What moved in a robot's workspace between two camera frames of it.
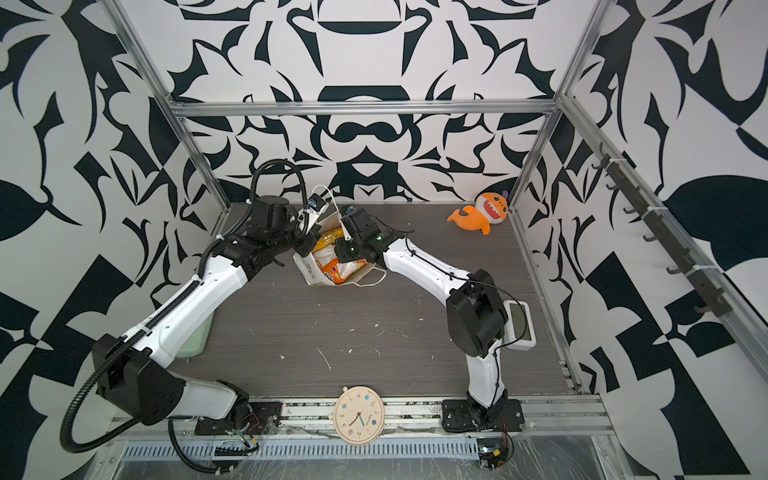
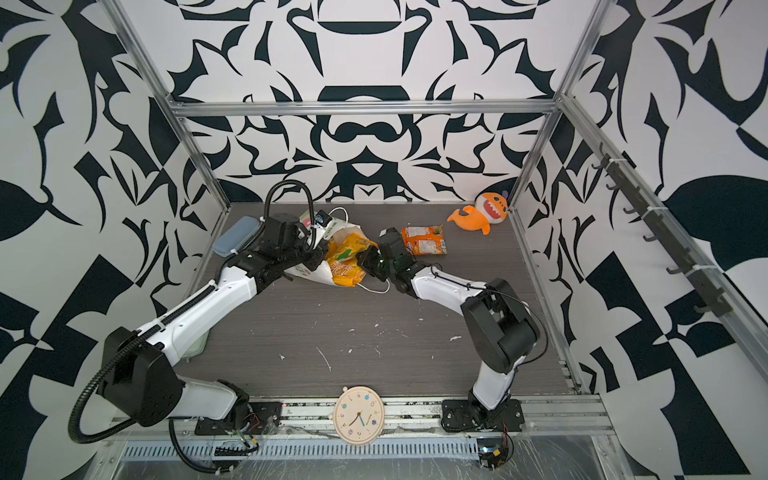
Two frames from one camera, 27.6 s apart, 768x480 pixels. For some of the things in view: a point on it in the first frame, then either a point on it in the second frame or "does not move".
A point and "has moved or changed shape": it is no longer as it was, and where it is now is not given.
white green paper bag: (320, 265) has moved or changed shape
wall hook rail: (710, 296) does not move
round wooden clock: (358, 415) does not move
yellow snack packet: (328, 238) has moved or changed shape
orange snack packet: (340, 271) → (424, 240)
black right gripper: (341, 250) → (367, 263)
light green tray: (197, 342) does not move
